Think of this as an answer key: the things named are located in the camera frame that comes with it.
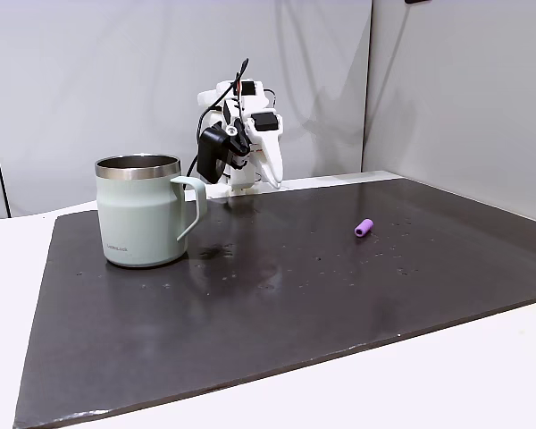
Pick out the purple ribbed pen grip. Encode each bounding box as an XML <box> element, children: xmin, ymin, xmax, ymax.
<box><xmin>354</xmin><ymin>218</ymin><xmax>375</xmax><ymax>240</ymax></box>

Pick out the pale green steel mug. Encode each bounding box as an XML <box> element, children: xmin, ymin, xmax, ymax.
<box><xmin>94</xmin><ymin>154</ymin><xmax>208</xmax><ymax>269</ymax></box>

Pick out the dark grey table mat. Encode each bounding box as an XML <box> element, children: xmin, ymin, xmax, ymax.
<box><xmin>12</xmin><ymin>176</ymin><xmax>536</xmax><ymax>429</ymax></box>

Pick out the black camera box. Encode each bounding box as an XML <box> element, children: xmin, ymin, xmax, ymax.
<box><xmin>196</xmin><ymin>126</ymin><xmax>230</xmax><ymax>185</ymax></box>

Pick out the black cable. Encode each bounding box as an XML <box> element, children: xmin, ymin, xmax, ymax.
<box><xmin>186</xmin><ymin>58</ymin><xmax>250</xmax><ymax>178</ymax></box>

